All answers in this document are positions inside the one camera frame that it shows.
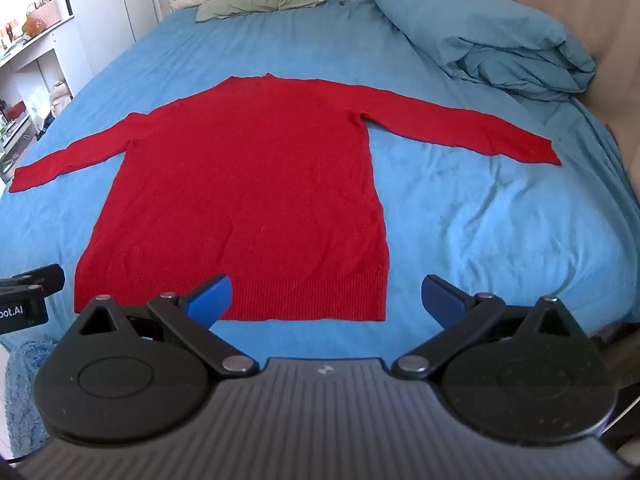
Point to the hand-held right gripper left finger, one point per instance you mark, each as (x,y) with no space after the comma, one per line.
(212,300)

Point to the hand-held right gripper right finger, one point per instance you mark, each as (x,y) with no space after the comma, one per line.
(440,301)

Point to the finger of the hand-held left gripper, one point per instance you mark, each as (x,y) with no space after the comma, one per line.
(47,279)

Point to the red knit sweater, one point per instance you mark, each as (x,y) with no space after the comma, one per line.
(240,195)

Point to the blue fluffy rug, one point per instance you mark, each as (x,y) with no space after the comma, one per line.
(25,395)

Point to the light blue bed blanket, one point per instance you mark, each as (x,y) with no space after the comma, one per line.
(465,220)

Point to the red box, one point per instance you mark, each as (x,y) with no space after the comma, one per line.
(17,109)

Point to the white shelf unit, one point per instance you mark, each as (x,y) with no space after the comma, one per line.
(30,85)

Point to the orange jar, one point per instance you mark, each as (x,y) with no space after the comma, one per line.
(34,24)

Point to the pink woven basket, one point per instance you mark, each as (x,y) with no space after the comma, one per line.
(46,9)

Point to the blue duvet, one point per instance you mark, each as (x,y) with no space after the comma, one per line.
(480,30)

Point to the olive green cloth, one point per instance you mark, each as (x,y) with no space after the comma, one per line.
(260,2)

